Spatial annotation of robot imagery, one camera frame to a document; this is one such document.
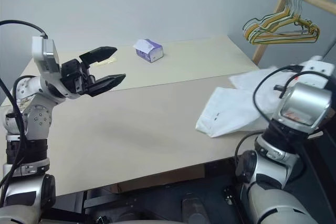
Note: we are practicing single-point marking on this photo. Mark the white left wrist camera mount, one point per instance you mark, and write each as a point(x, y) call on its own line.
point(39, 51)

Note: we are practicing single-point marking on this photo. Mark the dark rounded shape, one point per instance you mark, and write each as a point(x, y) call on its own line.
point(131, 216)
point(195, 211)

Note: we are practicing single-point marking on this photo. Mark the bunch of coloured hangers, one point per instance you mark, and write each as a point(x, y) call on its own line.
point(275, 18)

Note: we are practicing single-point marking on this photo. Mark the black table frame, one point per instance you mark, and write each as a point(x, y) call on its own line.
point(147, 197)

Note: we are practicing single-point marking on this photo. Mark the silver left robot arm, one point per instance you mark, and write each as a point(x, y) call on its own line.
point(36, 119)

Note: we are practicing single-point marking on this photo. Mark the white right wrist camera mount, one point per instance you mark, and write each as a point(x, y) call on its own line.
point(319, 68)

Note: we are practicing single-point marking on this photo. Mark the white shorts garment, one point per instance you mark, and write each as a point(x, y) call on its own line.
point(228, 111)

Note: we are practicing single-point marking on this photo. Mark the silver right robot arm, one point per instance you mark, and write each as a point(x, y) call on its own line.
point(304, 103)

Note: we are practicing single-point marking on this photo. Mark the purple white tissue box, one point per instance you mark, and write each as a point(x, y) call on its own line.
point(153, 52)

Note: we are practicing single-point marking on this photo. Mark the wooden clothes rack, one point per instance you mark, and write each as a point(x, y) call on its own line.
point(323, 0)

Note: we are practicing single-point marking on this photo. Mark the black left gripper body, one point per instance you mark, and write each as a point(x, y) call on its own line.
point(73, 77)

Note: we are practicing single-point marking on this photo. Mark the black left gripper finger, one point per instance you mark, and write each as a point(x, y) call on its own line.
point(101, 53)
point(110, 82)

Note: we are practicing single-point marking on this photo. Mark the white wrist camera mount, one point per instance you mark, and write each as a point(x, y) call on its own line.
point(319, 68)
point(39, 51)

